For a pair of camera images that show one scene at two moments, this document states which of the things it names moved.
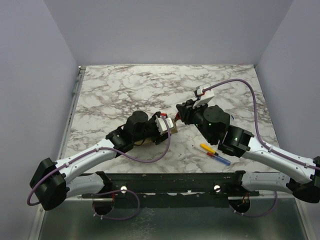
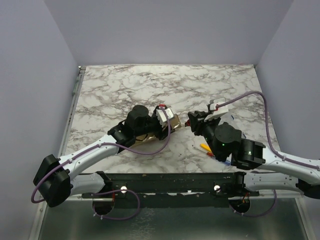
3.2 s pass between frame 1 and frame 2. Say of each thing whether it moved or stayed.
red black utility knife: moved
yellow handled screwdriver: stayed
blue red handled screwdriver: stayed
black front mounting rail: stayed
